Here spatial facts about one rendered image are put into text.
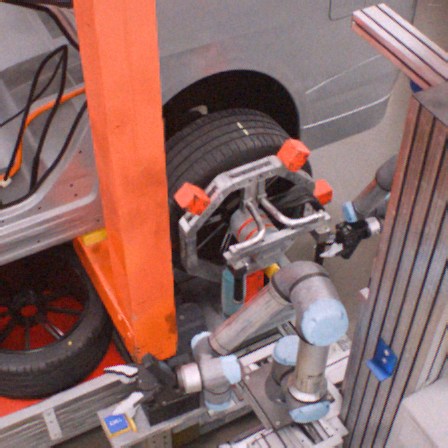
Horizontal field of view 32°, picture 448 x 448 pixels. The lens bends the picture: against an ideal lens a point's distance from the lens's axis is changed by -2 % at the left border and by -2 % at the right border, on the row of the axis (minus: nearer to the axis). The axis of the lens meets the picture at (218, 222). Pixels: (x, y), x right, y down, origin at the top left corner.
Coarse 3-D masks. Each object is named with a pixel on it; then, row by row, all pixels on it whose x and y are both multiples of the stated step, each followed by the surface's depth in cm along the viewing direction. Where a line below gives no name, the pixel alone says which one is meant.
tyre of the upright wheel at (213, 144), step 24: (216, 120) 287; (240, 120) 287; (264, 120) 294; (168, 144) 286; (192, 144) 281; (216, 144) 278; (240, 144) 277; (264, 144) 280; (168, 168) 283; (192, 168) 276; (216, 168) 276; (168, 192) 281; (288, 216) 316
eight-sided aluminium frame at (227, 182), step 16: (272, 160) 280; (224, 176) 274; (240, 176) 276; (256, 176) 276; (288, 176) 285; (304, 176) 290; (208, 192) 276; (224, 192) 273; (208, 208) 275; (304, 208) 303; (192, 224) 277; (192, 240) 282; (288, 240) 312; (192, 256) 289; (192, 272) 295; (208, 272) 300
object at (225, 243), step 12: (276, 180) 318; (276, 192) 307; (228, 204) 296; (216, 216) 297; (228, 216) 307; (204, 228) 326; (216, 228) 302; (228, 228) 305; (276, 228) 318; (204, 240) 303; (216, 240) 321; (228, 240) 311; (204, 252) 312; (216, 252) 314
